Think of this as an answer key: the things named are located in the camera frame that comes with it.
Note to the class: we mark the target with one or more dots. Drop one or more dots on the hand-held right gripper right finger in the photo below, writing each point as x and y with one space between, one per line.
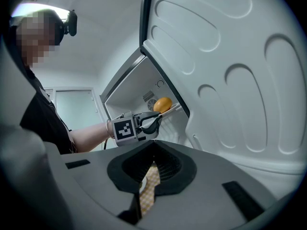
204 200

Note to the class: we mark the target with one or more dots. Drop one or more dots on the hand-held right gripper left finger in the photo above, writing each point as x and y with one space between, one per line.
100 188

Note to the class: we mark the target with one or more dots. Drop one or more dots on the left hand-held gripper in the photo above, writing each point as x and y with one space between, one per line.
124 132

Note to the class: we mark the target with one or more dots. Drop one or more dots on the orange round fruit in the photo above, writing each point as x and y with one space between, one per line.
163 105

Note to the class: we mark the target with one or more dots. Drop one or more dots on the white round plate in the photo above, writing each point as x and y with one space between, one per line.
171 110

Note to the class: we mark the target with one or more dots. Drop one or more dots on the black mini fridge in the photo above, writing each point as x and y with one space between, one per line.
216 80

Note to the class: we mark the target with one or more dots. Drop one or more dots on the person's left forearm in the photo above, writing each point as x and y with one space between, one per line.
91 138

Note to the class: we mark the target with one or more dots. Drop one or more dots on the beige checked tablecloth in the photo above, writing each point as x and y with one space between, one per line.
149 200

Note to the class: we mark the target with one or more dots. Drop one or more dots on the frosted glass door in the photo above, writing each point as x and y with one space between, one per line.
74 109

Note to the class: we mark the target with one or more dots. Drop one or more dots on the person's black patterned shirt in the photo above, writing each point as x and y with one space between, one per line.
45 118

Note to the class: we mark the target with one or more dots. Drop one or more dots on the person's head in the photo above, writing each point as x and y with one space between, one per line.
36 44

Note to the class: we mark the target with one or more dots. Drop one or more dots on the black head-mounted camera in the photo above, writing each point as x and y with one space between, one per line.
70 24

